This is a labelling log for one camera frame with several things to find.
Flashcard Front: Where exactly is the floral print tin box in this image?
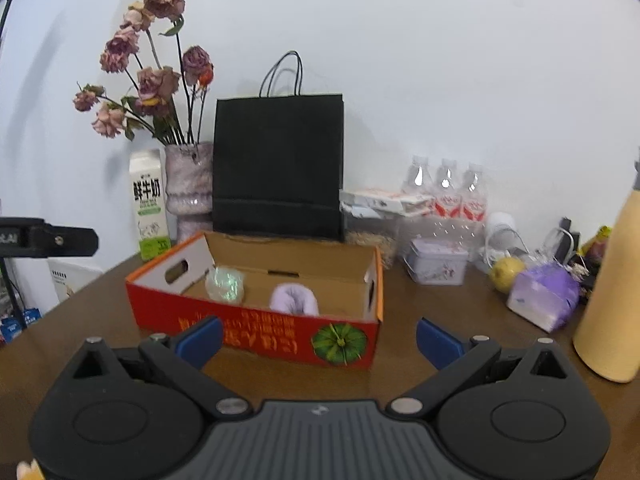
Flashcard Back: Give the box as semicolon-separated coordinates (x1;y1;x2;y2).
403;237;470;286

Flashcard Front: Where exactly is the clear plastic grain container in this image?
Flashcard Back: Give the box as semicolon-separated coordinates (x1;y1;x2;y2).
342;205;402;267

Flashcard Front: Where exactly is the flat white red box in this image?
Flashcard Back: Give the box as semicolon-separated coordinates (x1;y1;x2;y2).
339;187;434;219

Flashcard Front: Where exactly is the black paper bag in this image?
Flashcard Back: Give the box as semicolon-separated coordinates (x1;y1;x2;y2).
212;51;346;242

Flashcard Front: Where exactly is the black light stand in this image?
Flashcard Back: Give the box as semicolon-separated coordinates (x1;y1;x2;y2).
0;0;26;43

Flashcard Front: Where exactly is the pale yellow thermos bottle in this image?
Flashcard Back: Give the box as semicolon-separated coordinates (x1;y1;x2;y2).
572;147;640;384

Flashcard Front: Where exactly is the red cardboard box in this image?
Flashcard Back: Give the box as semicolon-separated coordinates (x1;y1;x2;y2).
125;231;385;370

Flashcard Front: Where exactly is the colourful snack packet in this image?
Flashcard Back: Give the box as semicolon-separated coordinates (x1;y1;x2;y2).
579;225;614;262

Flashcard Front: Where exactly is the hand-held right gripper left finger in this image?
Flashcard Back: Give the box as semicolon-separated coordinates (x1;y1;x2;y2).
67;316;252;422

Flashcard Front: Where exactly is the lilac fuzzy cloth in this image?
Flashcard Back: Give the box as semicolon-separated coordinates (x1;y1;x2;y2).
269;283;320;316

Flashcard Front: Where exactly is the white cable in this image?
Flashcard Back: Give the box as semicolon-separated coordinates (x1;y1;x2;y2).
542;227;576;263

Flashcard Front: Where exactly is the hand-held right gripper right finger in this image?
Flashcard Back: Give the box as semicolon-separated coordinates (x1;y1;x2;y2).
385;317;572;421

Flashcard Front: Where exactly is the white green milk carton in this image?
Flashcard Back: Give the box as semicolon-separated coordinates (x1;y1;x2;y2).
129;149;172;263

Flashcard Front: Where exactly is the small white fan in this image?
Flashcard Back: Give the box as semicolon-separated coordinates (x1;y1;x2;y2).
483;212;529;263

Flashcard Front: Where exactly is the purple tissue pack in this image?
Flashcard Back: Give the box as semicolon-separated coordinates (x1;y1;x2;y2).
506;262;582;334

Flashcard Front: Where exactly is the dried rose bouquet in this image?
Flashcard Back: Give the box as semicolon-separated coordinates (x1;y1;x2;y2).
73;0;216;147

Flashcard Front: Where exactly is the iridescent green ball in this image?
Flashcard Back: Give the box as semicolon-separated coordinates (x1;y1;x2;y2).
205;266;247;305

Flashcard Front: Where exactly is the black charger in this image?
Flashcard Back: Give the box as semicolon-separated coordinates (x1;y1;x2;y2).
557;217;582;262

